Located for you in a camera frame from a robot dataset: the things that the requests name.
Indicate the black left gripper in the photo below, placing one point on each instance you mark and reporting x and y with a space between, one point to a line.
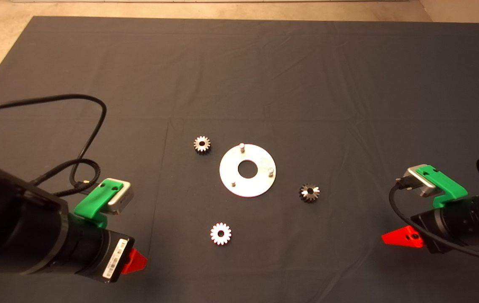
113 259

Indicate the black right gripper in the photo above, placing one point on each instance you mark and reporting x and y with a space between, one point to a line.
435 229

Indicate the small steel planetary gear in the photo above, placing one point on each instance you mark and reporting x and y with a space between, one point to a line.
312 197
197 147
215 238

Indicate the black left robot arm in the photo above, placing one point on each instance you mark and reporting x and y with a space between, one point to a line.
12 219

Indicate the round metal carrier plate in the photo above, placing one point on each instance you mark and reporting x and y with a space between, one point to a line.
260 185

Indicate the dark grey table cloth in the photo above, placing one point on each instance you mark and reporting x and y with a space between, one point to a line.
264 84

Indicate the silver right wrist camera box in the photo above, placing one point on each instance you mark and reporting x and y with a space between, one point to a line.
418 179

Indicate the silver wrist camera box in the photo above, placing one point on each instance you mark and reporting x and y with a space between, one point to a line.
418 179
124 198

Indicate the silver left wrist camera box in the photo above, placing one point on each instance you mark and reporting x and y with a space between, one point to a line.
124 198

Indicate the green right camera mount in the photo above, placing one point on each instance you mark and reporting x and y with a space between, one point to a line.
449 187

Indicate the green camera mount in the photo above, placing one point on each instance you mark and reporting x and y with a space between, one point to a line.
92 204
449 187

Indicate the green left camera mount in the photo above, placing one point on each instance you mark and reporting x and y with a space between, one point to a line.
92 204

